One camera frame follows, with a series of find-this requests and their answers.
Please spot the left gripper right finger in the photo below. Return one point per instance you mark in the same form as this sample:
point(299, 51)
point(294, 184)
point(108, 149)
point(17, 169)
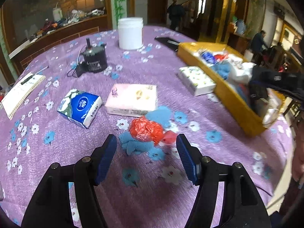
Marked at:
point(190, 157)

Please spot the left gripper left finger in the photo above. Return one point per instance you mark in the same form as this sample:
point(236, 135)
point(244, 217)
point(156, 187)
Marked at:
point(102, 157)

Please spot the red plastic bag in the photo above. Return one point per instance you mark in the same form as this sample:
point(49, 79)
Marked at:
point(145, 130)
point(220, 57)

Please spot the blue Vinda tissue pack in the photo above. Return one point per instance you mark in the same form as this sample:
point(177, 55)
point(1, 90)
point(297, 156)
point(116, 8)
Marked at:
point(80, 107)

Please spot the pink tissue pack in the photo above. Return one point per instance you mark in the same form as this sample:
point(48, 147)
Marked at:
point(134, 100)

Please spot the lemon print tissue pack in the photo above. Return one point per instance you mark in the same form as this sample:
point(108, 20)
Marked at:
point(196, 80)

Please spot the white mask package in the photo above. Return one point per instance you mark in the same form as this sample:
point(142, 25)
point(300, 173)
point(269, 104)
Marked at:
point(273, 108)

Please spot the white cloth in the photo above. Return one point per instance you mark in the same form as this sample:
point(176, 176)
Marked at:
point(241, 73)

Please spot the light blue towel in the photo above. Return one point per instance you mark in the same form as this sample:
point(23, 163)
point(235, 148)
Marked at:
point(222, 68)

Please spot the blue Vinda tissue pouch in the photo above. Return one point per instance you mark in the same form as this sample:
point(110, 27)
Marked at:
point(208, 57)

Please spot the person's right hand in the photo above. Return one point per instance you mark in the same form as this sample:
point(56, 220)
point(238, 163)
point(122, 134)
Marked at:
point(297, 162)

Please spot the seated person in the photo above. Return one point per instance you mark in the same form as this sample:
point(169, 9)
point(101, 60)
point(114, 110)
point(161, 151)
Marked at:
point(258, 44)

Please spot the yellow cardboard box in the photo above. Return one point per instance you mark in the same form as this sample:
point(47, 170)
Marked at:
point(246, 118)

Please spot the purple floral tablecloth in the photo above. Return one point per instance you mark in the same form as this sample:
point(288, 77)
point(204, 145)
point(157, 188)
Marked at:
point(146, 185)

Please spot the black electric motor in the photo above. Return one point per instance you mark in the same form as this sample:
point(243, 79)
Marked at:
point(92, 59)

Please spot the white notebook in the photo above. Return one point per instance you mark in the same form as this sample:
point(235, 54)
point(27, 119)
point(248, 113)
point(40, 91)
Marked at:
point(17, 95)

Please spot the black pen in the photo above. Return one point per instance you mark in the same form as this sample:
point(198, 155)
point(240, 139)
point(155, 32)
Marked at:
point(31, 76)

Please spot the clear plastic cup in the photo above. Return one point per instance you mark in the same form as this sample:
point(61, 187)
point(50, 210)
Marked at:
point(56, 57)

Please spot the black smartphone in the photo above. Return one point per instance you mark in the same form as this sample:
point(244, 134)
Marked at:
point(168, 42)

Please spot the wooden counter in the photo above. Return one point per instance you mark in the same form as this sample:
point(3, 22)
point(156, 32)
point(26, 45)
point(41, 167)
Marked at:
point(65, 34)

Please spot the white plastic jar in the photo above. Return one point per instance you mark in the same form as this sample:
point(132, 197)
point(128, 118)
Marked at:
point(130, 31)

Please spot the person in dark clothes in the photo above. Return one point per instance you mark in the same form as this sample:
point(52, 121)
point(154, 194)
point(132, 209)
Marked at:
point(176, 12)

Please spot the white jug on counter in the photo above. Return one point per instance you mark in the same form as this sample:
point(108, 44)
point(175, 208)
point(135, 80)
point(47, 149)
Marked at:
point(57, 13)

